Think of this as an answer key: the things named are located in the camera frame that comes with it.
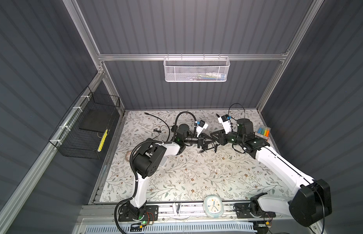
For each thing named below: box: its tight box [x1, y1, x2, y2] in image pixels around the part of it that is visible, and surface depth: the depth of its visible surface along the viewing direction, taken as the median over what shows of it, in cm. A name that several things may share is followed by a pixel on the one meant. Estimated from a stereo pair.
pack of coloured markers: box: [254, 124, 272, 140], surface depth 107 cm
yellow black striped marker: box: [97, 128, 109, 153], surface depth 71 cm
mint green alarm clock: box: [203, 194, 225, 219], surface depth 75 cm
